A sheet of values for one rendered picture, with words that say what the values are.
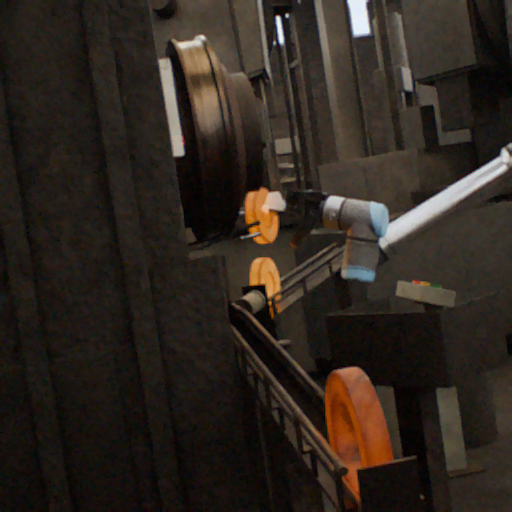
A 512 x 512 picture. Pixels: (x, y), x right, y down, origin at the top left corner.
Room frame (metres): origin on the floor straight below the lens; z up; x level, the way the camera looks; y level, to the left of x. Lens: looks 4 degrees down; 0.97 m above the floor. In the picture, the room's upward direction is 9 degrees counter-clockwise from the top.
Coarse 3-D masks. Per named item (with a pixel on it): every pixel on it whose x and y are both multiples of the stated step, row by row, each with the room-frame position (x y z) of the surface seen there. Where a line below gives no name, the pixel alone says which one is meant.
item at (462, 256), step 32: (448, 224) 4.55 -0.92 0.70; (480, 224) 4.63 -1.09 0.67; (320, 256) 4.69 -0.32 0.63; (416, 256) 4.47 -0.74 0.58; (448, 256) 4.54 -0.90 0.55; (480, 256) 4.62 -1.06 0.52; (320, 288) 4.73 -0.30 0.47; (384, 288) 4.38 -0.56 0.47; (448, 288) 4.53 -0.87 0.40; (480, 288) 4.61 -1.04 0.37; (320, 320) 4.78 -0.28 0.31; (320, 352) 4.82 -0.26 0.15
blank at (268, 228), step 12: (264, 192) 2.81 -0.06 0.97; (252, 204) 2.75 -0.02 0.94; (264, 204) 2.81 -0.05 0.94; (252, 216) 2.74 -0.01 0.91; (264, 216) 2.85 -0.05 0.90; (276, 216) 2.86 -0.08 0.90; (252, 228) 2.75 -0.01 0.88; (264, 228) 2.78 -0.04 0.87; (276, 228) 2.85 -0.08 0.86; (264, 240) 2.77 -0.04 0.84
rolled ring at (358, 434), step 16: (352, 368) 1.23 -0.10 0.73; (336, 384) 1.23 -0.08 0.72; (352, 384) 1.18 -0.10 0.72; (368, 384) 1.18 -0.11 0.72; (336, 400) 1.26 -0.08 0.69; (352, 400) 1.16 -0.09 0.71; (368, 400) 1.16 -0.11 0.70; (336, 416) 1.28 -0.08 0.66; (352, 416) 1.17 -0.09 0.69; (368, 416) 1.15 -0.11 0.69; (384, 416) 1.15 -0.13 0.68; (336, 432) 1.28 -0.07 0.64; (352, 432) 1.29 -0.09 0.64; (368, 432) 1.14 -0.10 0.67; (384, 432) 1.14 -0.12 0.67; (336, 448) 1.28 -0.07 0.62; (352, 448) 1.28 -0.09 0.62; (368, 448) 1.13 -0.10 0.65; (384, 448) 1.14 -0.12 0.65; (352, 464) 1.27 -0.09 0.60; (368, 464) 1.13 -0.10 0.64; (352, 480) 1.25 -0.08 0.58
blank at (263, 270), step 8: (256, 264) 2.78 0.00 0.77; (264, 264) 2.80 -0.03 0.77; (272, 264) 2.85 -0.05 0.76; (256, 272) 2.76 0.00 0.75; (264, 272) 2.79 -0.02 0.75; (272, 272) 2.84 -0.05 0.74; (256, 280) 2.75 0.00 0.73; (264, 280) 2.78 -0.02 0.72; (272, 280) 2.85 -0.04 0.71; (272, 288) 2.85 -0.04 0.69; (280, 288) 2.88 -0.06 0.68; (280, 296) 2.87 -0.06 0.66
